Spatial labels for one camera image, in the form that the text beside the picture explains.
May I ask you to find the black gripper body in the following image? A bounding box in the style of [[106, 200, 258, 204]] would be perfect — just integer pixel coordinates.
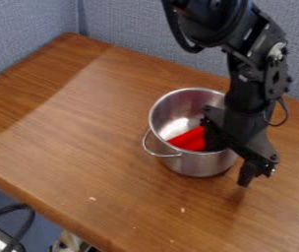
[[200, 105, 279, 177]]

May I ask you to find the red block object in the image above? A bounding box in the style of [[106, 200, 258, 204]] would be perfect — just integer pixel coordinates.
[[168, 126, 206, 152]]

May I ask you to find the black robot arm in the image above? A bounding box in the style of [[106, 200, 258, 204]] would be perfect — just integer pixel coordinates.
[[162, 0, 293, 187]]

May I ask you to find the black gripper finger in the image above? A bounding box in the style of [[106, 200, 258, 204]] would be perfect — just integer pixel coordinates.
[[203, 120, 226, 152], [238, 160, 257, 188]]

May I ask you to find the white object under table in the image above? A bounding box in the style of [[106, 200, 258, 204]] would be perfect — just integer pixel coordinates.
[[49, 229, 97, 252]]

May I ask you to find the black cable under table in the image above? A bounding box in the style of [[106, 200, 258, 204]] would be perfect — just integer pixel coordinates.
[[0, 203, 37, 252]]

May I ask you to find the stainless steel pot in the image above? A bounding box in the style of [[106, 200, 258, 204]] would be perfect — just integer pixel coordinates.
[[142, 88, 238, 177]]

